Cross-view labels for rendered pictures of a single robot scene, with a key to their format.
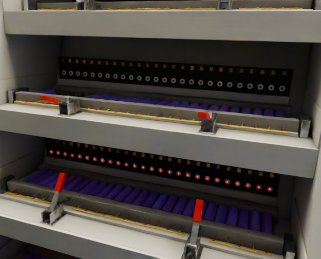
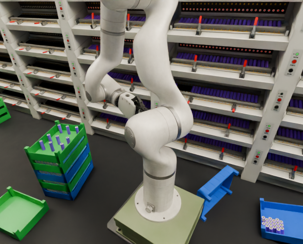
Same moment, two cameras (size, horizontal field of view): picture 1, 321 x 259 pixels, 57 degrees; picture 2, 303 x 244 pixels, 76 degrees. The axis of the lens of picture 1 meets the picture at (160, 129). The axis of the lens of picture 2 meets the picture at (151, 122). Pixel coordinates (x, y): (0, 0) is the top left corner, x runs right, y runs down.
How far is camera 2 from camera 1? 0.90 m
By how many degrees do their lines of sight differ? 36
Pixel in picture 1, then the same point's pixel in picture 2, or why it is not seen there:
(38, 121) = not seen: hidden behind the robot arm
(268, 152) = (249, 115)
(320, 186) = (261, 124)
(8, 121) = not seen: hidden behind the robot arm
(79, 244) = (197, 132)
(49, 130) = not seen: hidden behind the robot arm
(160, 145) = (219, 112)
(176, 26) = (226, 81)
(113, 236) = (205, 130)
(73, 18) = (190, 74)
